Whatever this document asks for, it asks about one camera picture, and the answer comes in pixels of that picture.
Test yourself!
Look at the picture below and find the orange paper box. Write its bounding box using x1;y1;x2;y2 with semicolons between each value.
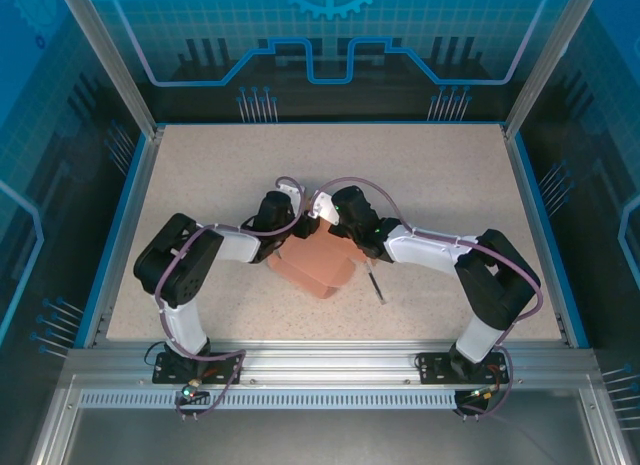
267;219;369;301

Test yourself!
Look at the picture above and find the black pen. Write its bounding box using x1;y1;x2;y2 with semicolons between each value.
364;259;387;304

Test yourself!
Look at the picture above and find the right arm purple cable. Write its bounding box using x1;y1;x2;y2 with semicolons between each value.
310;177;545;419

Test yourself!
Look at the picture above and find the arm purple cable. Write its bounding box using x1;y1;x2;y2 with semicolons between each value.
153;174;306;421
310;177;545;419

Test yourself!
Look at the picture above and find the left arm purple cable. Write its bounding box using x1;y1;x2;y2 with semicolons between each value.
153;174;306;421

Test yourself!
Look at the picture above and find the aluminium side rail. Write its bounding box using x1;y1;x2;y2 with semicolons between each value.
501;124;576;349
81;126;166;350

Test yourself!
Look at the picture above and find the aluminium mounting rail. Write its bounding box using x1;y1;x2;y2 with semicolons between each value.
64;338;599;386

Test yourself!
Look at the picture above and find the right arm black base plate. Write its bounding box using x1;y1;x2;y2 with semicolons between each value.
416;351;510;386

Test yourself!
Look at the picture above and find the slotted grey cable duct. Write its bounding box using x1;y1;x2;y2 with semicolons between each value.
78;390;459;411

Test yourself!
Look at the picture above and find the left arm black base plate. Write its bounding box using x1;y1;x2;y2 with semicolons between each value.
151;351;245;386

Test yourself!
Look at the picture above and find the aluminium frame post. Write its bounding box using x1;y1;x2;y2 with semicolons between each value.
501;0;587;140
54;0;166;141

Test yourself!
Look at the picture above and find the aluminium front frame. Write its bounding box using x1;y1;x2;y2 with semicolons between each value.
29;374;631;465

